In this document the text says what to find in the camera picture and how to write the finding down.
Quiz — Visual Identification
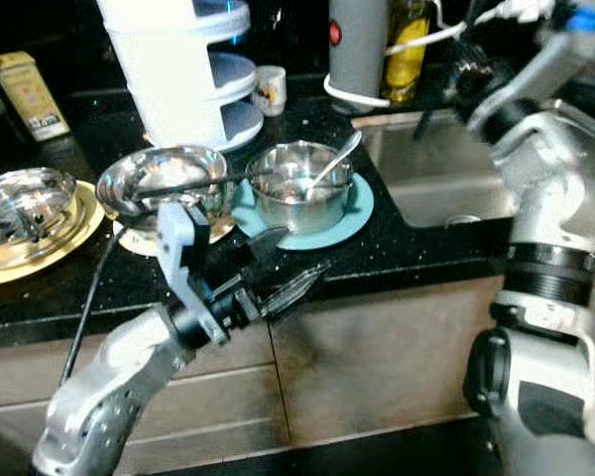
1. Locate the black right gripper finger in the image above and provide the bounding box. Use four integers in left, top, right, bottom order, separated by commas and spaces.
414, 98, 450, 141

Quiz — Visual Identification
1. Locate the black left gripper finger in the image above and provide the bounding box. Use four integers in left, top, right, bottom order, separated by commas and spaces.
236, 225, 295, 262
262, 260, 333, 321

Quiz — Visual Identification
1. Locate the small stainless steel pot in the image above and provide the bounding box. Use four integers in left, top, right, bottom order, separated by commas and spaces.
246, 141, 356, 234

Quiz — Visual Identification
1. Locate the thin black rod utensil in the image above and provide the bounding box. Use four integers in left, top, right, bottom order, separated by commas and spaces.
129, 169, 279, 199

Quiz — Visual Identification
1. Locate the metal spoon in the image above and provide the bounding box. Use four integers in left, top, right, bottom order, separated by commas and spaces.
305, 129, 363, 194

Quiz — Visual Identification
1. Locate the stainless steel sink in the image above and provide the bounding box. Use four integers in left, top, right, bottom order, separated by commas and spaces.
352, 99, 536, 229

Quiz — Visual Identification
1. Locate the yellow oil bottle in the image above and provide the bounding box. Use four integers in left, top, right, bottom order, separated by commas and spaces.
380, 0, 437, 105

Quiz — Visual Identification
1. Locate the white plug adapter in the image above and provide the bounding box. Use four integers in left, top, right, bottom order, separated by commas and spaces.
506, 0, 558, 23

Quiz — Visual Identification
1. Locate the grey cylindrical appliance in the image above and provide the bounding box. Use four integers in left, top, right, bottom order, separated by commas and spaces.
327, 0, 393, 95

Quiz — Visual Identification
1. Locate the cream patterned plate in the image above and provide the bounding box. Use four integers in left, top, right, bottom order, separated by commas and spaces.
114, 213, 189, 257

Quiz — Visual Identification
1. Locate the wide stainless steel bowl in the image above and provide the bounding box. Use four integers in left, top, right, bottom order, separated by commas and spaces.
96, 146, 229, 221

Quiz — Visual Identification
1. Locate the small white printed mug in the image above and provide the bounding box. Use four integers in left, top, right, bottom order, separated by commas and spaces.
253, 65, 288, 117

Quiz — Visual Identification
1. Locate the yellow tea tin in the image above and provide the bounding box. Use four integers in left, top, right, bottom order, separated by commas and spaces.
0, 52, 70, 142

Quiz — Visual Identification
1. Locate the black floor mat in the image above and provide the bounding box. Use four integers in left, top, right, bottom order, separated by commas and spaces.
159, 416, 487, 476

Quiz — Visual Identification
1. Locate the steel bowl holding utensils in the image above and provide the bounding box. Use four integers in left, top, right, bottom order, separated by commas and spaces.
0, 169, 80, 269

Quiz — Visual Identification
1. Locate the white tiered plastic rack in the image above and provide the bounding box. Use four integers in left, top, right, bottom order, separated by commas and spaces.
96, 0, 264, 152

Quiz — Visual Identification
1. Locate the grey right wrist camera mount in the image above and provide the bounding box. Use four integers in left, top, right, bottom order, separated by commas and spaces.
466, 0, 595, 130

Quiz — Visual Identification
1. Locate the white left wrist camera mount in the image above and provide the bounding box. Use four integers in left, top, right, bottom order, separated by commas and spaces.
156, 202, 231, 346

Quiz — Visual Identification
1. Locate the white power cable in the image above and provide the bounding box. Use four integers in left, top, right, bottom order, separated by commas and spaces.
322, 5, 512, 110

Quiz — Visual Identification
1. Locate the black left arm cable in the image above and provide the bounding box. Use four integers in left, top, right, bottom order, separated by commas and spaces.
59, 223, 140, 388

